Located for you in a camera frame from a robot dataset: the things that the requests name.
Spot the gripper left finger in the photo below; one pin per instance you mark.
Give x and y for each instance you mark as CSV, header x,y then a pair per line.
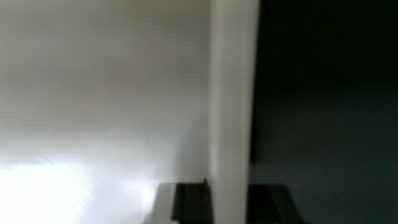
x,y
192,208

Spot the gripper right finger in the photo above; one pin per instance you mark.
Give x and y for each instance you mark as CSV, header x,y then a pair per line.
x,y
270,205

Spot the white square tabletop tray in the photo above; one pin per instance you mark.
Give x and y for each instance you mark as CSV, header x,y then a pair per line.
x,y
125,108

